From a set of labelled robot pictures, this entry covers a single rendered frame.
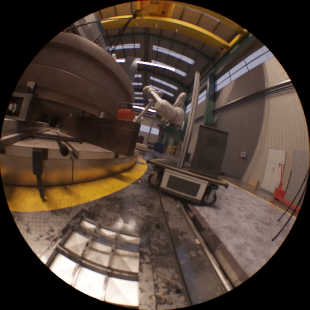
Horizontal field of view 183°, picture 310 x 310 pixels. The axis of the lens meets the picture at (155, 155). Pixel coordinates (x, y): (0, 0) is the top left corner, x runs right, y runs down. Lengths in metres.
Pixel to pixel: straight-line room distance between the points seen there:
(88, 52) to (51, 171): 1.49
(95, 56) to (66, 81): 0.55
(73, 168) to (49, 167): 0.22
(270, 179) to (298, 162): 1.75
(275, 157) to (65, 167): 6.13
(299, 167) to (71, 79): 6.97
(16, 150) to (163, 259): 1.07
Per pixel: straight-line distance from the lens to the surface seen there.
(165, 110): 0.95
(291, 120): 6.65
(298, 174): 5.85
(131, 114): 1.12
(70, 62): 1.72
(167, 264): 0.55
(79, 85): 1.44
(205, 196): 1.14
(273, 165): 5.54
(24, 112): 1.05
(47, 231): 0.63
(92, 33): 8.17
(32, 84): 1.31
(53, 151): 0.82
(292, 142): 6.22
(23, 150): 0.86
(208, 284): 0.60
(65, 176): 0.93
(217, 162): 1.07
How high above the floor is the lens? 0.48
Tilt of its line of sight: 5 degrees down
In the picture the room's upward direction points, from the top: 15 degrees clockwise
